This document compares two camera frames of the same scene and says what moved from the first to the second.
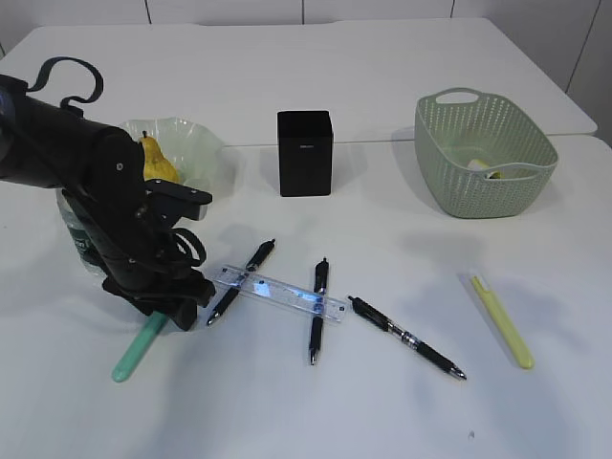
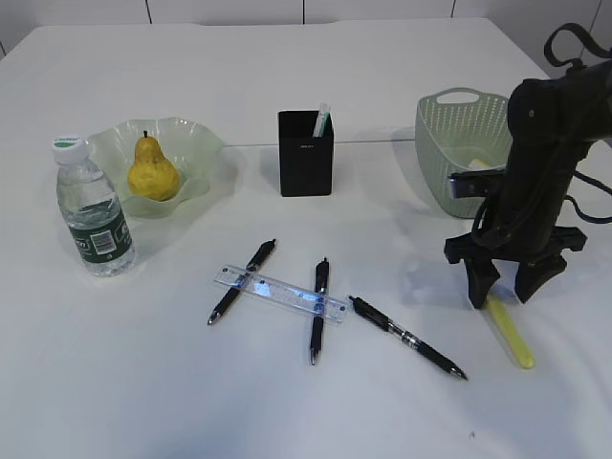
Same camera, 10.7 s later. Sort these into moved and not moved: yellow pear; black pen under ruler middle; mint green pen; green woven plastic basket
Moved: mint green pen
Not moved: green woven plastic basket; black pen under ruler middle; yellow pear
